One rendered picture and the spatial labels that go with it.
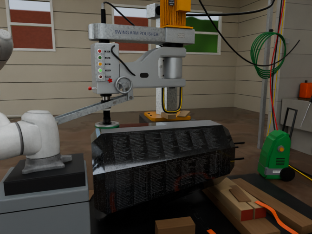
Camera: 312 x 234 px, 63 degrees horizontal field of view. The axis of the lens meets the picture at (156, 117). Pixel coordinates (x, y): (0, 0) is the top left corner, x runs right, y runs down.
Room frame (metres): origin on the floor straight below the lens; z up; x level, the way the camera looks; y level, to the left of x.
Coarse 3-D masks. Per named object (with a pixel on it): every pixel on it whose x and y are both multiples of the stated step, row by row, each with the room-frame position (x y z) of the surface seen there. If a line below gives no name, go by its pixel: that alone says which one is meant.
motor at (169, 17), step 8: (160, 0) 2.51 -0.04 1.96; (168, 0) 2.44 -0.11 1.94; (176, 0) 2.40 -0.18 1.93; (184, 0) 2.38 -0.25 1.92; (160, 8) 2.51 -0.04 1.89; (168, 8) 2.44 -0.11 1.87; (176, 8) 2.40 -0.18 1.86; (184, 8) 2.38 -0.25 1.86; (160, 16) 2.51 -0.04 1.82; (168, 16) 2.44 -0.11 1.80; (176, 16) 2.42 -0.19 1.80; (184, 16) 2.46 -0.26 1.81; (160, 24) 2.51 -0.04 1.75; (168, 24) 2.44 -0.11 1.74; (176, 24) 2.42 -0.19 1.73; (184, 24) 2.47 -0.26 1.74
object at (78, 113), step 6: (120, 96) 2.36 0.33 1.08; (126, 96) 2.27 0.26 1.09; (108, 102) 2.20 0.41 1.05; (114, 102) 2.21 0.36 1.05; (120, 102) 2.25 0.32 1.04; (84, 108) 2.23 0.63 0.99; (90, 108) 2.14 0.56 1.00; (96, 108) 2.16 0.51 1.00; (102, 108) 2.18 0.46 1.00; (66, 114) 2.16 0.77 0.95; (72, 114) 2.08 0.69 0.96; (78, 114) 2.10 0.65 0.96; (84, 114) 2.12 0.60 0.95; (60, 120) 2.04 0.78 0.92; (66, 120) 2.06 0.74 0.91
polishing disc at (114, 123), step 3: (96, 123) 2.24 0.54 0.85; (99, 123) 2.24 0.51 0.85; (102, 123) 2.24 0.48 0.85; (111, 123) 2.24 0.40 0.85; (114, 123) 2.24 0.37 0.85; (117, 123) 2.24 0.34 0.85; (99, 126) 2.16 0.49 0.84; (102, 126) 2.15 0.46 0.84; (105, 126) 2.15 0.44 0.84; (108, 126) 2.15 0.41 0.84; (111, 126) 2.17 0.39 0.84
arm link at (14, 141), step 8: (0, 112) 1.12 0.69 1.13; (0, 120) 1.07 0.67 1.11; (8, 120) 1.11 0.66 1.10; (0, 128) 1.05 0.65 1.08; (8, 128) 1.06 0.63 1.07; (16, 128) 1.08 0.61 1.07; (0, 136) 1.02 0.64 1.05; (8, 136) 1.04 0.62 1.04; (16, 136) 1.06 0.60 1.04; (0, 144) 1.01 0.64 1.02; (8, 144) 1.03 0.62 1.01; (16, 144) 1.05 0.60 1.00; (0, 152) 1.01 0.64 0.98; (8, 152) 1.04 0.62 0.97; (16, 152) 1.06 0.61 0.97
